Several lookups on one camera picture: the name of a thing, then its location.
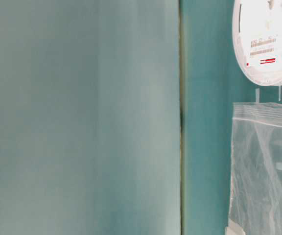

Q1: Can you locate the clear zip bag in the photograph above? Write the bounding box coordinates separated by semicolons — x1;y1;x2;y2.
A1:
226;103;282;235

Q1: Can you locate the white component reel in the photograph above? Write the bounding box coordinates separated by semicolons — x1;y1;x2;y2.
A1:
232;0;282;86

